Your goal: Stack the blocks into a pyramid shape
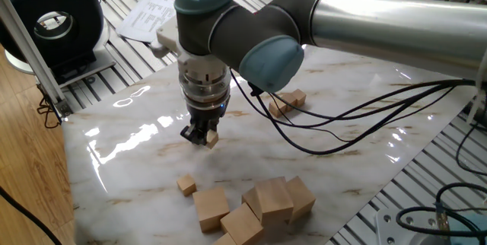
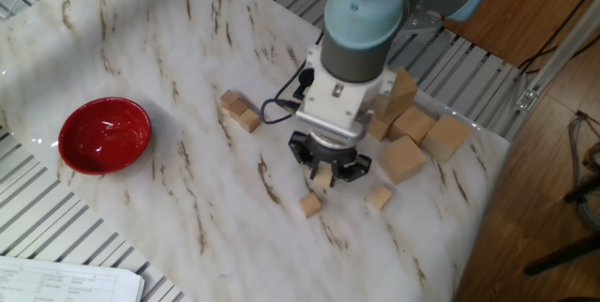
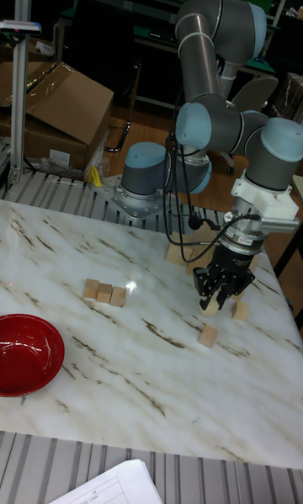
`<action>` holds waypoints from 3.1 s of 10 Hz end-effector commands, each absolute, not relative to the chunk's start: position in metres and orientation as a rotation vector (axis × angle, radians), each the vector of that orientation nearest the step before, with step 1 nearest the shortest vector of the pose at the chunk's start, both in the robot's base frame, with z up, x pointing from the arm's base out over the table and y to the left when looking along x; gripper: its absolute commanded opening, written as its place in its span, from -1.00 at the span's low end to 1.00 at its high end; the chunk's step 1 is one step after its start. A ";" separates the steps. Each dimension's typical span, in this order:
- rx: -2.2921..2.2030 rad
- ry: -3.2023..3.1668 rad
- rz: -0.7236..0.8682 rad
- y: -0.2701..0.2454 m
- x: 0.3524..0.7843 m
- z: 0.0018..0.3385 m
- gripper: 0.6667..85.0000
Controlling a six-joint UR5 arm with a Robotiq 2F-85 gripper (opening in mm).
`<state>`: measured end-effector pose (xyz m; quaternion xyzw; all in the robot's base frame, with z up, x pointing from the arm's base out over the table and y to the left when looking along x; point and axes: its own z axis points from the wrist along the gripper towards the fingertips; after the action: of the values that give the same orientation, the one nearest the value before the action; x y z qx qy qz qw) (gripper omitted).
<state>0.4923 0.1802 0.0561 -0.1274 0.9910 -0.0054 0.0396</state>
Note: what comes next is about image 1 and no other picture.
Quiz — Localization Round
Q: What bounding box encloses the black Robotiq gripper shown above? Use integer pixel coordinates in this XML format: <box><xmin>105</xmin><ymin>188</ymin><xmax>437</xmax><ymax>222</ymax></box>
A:
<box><xmin>180</xmin><ymin>102</ymin><xmax>229</xmax><ymax>148</ymax></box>

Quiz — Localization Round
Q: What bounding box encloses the large wooden cube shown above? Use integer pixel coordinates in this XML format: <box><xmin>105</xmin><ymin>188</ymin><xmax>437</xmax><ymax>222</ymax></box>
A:
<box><xmin>220</xmin><ymin>202</ymin><xmax>265</xmax><ymax>245</ymax></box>
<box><xmin>240</xmin><ymin>186</ymin><xmax>263</xmax><ymax>221</ymax></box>
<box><xmin>211</xmin><ymin>232</ymin><xmax>239</xmax><ymax>245</ymax></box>
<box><xmin>253</xmin><ymin>177</ymin><xmax>294</xmax><ymax>228</ymax></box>
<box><xmin>193</xmin><ymin>186</ymin><xmax>231</xmax><ymax>234</ymax></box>
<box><xmin>285</xmin><ymin>176</ymin><xmax>317</xmax><ymax>225</ymax></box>

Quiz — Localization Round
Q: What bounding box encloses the white printed paper stack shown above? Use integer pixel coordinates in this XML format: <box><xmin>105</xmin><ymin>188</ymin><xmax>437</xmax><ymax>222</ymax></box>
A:
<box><xmin>116</xmin><ymin>0</ymin><xmax>178</xmax><ymax>44</ymax></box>

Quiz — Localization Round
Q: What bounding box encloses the white marble pattern board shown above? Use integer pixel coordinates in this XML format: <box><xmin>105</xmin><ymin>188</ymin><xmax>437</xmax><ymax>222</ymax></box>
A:
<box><xmin>62</xmin><ymin>0</ymin><xmax>487</xmax><ymax>245</ymax></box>

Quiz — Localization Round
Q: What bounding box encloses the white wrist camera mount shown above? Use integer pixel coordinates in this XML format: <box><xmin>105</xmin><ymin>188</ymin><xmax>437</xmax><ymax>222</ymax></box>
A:
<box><xmin>149</xmin><ymin>16</ymin><xmax>229</xmax><ymax>75</ymax></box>

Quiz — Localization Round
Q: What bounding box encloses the thin black wire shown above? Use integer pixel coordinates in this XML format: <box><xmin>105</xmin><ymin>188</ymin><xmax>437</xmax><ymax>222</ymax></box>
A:
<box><xmin>36</xmin><ymin>95</ymin><xmax>62</xmax><ymax>130</ymax></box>

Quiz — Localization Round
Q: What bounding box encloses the aluminium frame profile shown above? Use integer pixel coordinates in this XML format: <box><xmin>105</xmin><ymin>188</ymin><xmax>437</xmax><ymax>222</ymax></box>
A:
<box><xmin>0</xmin><ymin>0</ymin><xmax>74</xmax><ymax>121</ymax></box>

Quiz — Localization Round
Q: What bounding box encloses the black floor cable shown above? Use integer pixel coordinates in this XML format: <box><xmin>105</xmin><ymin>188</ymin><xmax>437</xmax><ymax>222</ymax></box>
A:
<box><xmin>0</xmin><ymin>186</ymin><xmax>63</xmax><ymax>245</ymax></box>

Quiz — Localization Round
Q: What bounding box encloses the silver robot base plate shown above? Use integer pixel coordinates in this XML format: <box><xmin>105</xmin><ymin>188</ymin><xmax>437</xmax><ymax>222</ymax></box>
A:
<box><xmin>375</xmin><ymin>208</ymin><xmax>438</xmax><ymax>245</ymax></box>

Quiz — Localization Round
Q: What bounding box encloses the black base cable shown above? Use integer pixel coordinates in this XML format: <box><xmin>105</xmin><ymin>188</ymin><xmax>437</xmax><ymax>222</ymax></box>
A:
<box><xmin>395</xmin><ymin>122</ymin><xmax>487</xmax><ymax>238</ymax></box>

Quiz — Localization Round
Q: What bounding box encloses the gold cable connector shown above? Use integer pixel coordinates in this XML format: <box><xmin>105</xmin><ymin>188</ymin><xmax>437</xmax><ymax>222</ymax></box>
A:
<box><xmin>435</xmin><ymin>202</ymin><xmax>450</xmax><ymax>235</ymax></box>

